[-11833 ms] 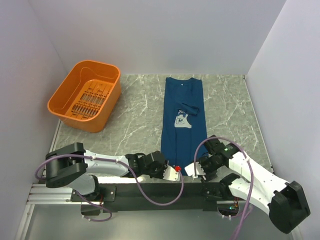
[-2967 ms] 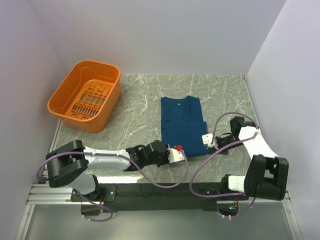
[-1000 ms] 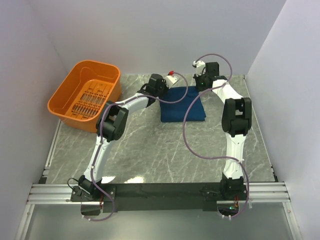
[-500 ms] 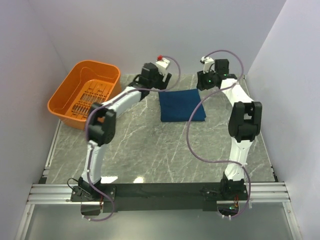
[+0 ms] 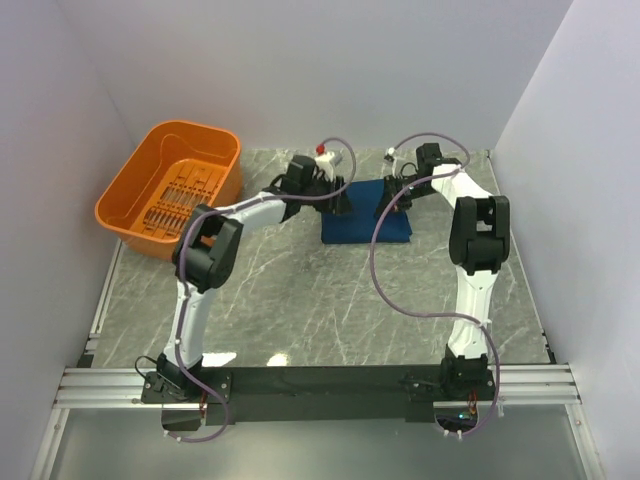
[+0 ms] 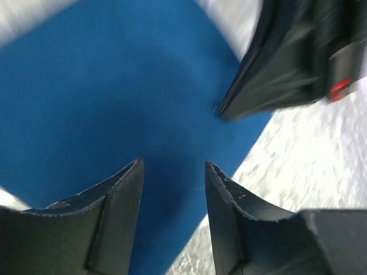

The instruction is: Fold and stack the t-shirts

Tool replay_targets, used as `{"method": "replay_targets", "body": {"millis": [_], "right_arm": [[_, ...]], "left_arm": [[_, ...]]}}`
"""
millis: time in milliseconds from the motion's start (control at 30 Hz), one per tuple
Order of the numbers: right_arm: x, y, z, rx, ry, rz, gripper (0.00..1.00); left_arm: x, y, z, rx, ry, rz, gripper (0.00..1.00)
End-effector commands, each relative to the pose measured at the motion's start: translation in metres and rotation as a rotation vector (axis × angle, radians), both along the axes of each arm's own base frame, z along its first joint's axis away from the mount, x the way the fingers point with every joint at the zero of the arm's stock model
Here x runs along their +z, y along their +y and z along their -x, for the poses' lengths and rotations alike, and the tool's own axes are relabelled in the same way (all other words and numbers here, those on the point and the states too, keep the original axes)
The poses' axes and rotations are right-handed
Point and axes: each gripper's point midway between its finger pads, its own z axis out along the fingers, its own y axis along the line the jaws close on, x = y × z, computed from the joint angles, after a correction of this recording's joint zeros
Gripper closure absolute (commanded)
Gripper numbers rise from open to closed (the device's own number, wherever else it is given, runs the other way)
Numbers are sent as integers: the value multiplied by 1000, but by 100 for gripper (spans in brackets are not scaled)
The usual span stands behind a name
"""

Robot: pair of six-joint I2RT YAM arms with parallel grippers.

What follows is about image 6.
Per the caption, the blue Mickey Mouse t-shirt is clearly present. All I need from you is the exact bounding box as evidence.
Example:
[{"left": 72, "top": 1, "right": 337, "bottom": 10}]
[{"left": 1, "top": 1, "right": 271, "bottom": 274}]

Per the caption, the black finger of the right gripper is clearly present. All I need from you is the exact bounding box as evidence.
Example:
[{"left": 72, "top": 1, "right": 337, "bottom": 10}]
[{"left": 219, "top": 1, "right": 366, "bottom": 121}]

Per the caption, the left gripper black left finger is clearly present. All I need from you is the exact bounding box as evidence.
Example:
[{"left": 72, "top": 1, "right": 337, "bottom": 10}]
[{"left": 1, "top": 158, "right": 144, "bottom": 275}]

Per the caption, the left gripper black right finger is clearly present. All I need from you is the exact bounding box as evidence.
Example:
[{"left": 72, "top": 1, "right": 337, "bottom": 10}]
[{"left": 205, "top": 162, "right": 366, "bottom": 275}]

